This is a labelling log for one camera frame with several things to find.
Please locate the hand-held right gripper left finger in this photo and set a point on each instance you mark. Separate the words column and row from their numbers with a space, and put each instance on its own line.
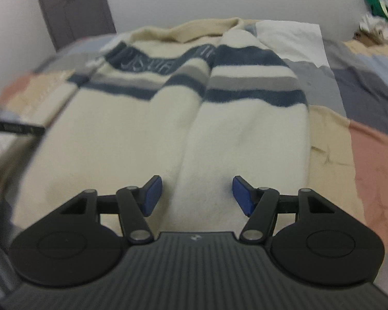
column 152, row 195

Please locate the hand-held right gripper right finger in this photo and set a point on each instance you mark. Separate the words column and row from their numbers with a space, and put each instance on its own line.
column 242, row 195

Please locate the cream striped knit sweater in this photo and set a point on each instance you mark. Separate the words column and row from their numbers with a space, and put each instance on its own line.
column 116, row 142

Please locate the grey door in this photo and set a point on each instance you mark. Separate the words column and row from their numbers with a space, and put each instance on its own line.
column 77, row 16

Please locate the patchwork quilt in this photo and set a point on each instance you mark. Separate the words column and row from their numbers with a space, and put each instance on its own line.
column 368, row 103

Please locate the white crumpled cloth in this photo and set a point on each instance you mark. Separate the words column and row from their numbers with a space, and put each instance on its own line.
column 371, row 25

